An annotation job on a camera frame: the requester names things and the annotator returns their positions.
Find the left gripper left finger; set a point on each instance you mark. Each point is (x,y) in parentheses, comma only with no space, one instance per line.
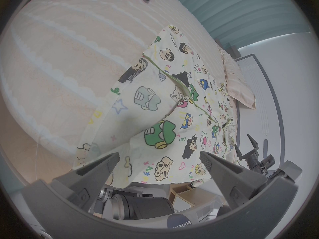
(82,183)

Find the white printed pyjama top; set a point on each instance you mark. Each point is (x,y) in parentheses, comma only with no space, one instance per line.
(154,108)

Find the pink striped pillow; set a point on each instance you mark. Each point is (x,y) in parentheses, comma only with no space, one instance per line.
(239,83)

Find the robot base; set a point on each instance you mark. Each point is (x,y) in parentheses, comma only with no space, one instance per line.
(139,205)

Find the bed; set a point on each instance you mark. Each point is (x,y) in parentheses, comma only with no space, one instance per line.
(62,58)

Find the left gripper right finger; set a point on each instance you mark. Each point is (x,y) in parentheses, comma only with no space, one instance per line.
(236,180)

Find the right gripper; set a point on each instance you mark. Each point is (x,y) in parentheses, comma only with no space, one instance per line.
(253,162)

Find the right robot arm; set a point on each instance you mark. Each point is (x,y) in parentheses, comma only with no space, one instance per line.
(290,170)

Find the blue-green curtain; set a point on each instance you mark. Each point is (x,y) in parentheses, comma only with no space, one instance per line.
(249,9)

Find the grey bedside table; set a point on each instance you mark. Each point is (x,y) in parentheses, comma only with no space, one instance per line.
(231,50)

